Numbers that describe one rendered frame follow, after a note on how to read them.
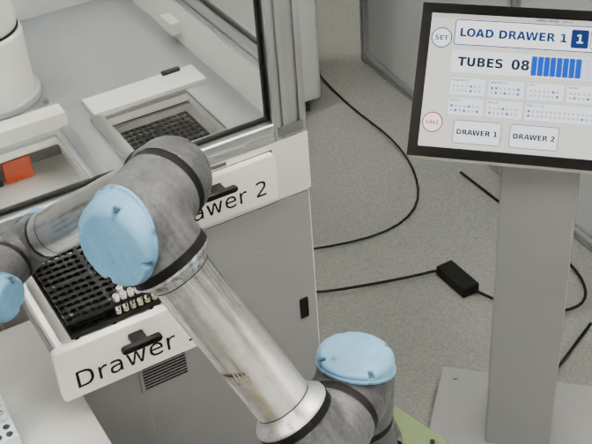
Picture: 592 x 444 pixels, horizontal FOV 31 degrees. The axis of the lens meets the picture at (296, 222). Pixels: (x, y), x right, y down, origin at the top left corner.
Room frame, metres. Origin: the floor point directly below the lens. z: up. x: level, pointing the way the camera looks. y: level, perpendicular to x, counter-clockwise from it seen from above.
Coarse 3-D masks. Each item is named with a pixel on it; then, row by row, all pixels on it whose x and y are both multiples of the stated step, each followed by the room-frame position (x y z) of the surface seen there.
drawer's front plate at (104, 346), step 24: (144, 312) 1.42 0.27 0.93; (168, 312) 1.43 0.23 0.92; (96, 336) 1.37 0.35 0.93; (120, 336) 1.39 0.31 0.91; (168, 336) 1.42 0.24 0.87; (72, 360) 1.34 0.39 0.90; (96, 360) 1.36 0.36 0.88; (144, 360) 1.40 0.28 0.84; (72, 384) 1.34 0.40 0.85; (96, 384) 1.36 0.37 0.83
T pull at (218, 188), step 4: (216, 184) 1.82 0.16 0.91; (220, 184) 1.82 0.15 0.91; (212, 188) 1.81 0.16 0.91; (216, 188) 1.81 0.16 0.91; (220, 188) 1.81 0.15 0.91; (224, 188) 1.81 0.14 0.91; (228, 188) 1.81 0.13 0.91; (232, 188) 1.81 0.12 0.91; (236, 188) 1.81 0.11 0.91; (212, 192) 1.80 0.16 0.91; (216, 192) 1.80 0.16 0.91; (220, 192) 1.79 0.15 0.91; (224, 192) 1.80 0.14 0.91; (228, 192) 1.80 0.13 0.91; (232, 192) 1.80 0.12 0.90; (212, 196) 1.78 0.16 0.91; (216, 196) 1.79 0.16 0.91; (220, 196) 1.79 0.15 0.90; (208, 200) 1.78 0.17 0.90; (212, 200) 1.78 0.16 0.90
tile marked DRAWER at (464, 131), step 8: (456, 120) 1.82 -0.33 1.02; (464, 120) 1.82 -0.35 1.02; (456, 128) 1.81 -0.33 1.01; (464, 128) 1.81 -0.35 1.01; (472, 128) 1.80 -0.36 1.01; (480, 128) 1.80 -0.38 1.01; (488, 128) 1.80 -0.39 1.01; (496, 128) 1.79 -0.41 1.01; (456, 136) 1.80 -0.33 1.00; (464, 136) 1.80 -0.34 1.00; (472, 136) 1.79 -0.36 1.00; (480, 136) 1.79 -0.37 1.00; (488, 136) 1.79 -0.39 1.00; (496, 136) 1.78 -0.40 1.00; (480, 144) 1.78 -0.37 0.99; (488, 144) 1.77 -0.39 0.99; (496, 144) 1.77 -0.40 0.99
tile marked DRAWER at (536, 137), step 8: (512, 128) 1.78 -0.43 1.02; (520, 128) 1.78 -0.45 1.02; (528, 128) 1.78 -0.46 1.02; (536, 128) 1.77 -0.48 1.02; (544, 128) 1.77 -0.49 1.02; (552, 128) 1.77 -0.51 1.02; (512, 136) 1.77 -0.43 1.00; (520, 136) 1.77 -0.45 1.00; (528, 136) 1.77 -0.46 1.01; (536, 136) 1.76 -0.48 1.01; (544, 136) 1.76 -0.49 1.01; (552, 136) 1.76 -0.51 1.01; (512, 144) 1.76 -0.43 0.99; (520, 144) 1.76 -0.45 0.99; (528, 144) 1.76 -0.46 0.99; (536, 144) 1.75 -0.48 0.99; (544, 144) 1.75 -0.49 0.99; (552, 144) 1.74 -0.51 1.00
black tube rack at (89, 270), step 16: (64, 256) 1.64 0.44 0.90; (80, 256) 1.63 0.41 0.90; (48, 272) 1.60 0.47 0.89; (64, 272) 1.60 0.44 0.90; (80, 272) 1.59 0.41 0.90; (96, 272) 1.58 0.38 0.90; (48, 288) 1.55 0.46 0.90; (64, 288) 1.54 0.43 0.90; (80, 288) 1.54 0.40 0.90; (96, 288) 1.54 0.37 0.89; (112, 288) 1.53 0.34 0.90; (64, 304) 1.50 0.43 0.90; (80, 304) 1.49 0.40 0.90; (96, 304) 1.49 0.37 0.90; (144, 304) 1.51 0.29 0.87; (96, 320) 1.48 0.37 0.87; (112, 320) 1.48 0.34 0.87; (80, 336) 1.45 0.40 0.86
